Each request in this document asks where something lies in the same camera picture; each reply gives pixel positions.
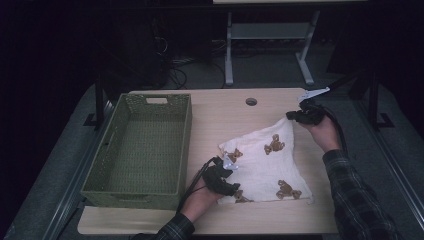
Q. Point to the person's left hand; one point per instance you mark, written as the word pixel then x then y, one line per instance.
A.
pixel 200 203

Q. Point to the grey metal table frame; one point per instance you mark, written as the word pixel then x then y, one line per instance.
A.
pixel 270 31

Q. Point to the white bear-print cloth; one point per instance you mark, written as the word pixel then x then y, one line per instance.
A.
pixel 266 166

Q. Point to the green woven plastic basket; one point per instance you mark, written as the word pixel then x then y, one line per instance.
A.
pixel 113 166

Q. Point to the person's right hand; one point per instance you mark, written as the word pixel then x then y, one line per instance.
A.
pixel 325 133

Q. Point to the black metal post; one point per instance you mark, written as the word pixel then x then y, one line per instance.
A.
pixel 99 96
pixel 374 100

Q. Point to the aluminium rail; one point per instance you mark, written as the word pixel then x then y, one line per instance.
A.
pixel 71 186
pixel 390 160

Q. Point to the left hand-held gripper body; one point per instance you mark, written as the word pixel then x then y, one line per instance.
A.
pixel 215 178

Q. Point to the dark cabinet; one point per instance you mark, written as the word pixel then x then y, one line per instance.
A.
pixel 140 50

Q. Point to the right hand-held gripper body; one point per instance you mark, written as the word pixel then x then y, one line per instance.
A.
pixel 311 113

